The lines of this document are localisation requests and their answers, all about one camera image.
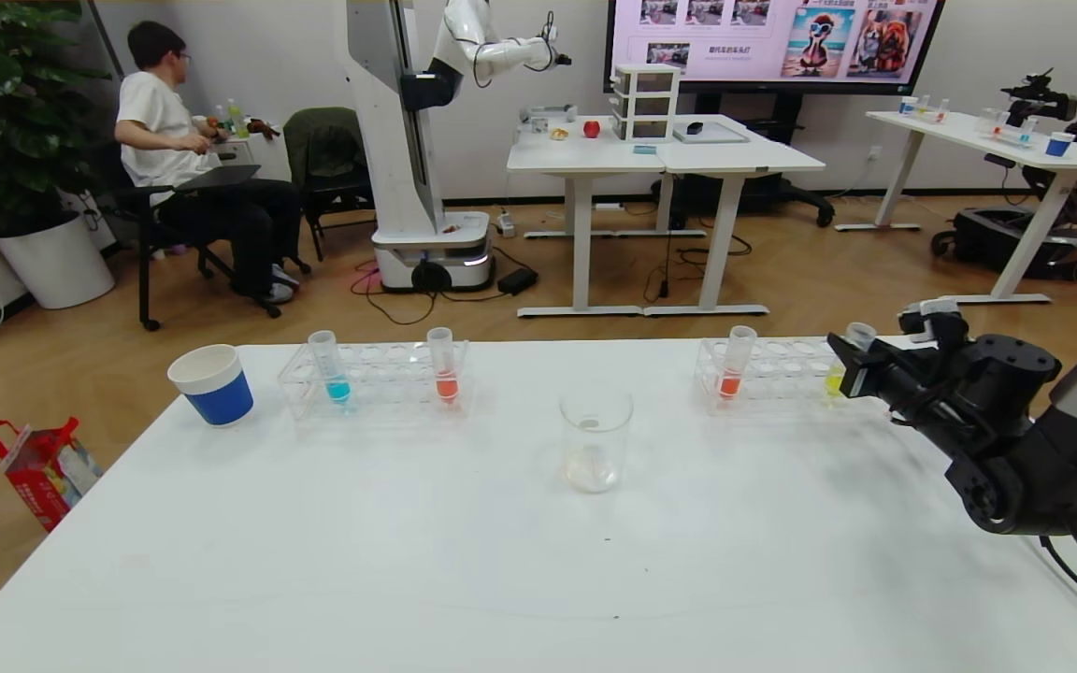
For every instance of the white humanoid robot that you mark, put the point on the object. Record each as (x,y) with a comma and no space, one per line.
(398,140)

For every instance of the chair with green jacket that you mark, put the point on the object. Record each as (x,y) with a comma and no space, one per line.
(328,150)

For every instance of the grey flat tray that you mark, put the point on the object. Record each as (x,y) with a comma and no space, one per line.
(721,136)

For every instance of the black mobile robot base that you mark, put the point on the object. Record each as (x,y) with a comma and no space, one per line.
(987,238)

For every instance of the green leafy plant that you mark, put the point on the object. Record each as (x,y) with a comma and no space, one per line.
(6,112)

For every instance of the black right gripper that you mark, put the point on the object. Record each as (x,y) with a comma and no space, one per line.
(860,376)

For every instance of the white plant pot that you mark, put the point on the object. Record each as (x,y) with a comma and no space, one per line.
(57,262)

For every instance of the large wall display screen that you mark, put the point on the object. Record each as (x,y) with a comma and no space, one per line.
(772,37)

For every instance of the brown plush toy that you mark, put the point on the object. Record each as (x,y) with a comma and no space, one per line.
(263,128)

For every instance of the black office chair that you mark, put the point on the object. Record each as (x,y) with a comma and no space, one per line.
(143,280)

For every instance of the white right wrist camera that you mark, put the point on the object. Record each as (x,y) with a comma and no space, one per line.
(922,310)

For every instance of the clear glass beaker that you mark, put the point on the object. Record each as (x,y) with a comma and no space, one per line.
(595,449)

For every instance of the black display stand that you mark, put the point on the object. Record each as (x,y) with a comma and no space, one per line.
(782,192)

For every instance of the long white desk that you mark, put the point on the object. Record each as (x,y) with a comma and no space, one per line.
(1015,150)

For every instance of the white drawer organizer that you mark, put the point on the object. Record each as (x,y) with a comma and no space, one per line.
(646,103)

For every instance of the person in white shirt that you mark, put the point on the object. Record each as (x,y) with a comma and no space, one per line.
(155,121)

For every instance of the blue white paper cup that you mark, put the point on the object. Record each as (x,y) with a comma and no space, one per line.
(211,397)

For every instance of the clear acrylic test tube rack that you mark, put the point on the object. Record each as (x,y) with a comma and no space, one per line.
(782,369)
(380,374)

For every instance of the blue pigment test tube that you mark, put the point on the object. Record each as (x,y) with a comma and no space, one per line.
(333,369)

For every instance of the white standing desk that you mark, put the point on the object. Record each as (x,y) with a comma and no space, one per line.
(735,154)
(585,154)

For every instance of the yellow pigment test tube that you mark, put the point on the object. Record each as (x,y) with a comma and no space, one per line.
(861,335)

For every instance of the white power strip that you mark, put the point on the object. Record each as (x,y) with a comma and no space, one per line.
(506,224)

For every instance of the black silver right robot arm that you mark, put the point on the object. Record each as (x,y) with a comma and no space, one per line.
(1025,467)

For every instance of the green drink bottle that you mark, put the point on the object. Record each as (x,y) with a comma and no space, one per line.
(236,120)

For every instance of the black power adapter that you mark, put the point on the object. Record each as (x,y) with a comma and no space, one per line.
(517,280)

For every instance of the red gift bag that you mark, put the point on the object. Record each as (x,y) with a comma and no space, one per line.
(43,472)

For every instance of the red pigment test tube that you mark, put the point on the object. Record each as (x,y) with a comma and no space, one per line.
(735,369)
(445,374)

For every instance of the black distant robot arm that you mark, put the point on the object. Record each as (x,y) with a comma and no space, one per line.
(1039,93)

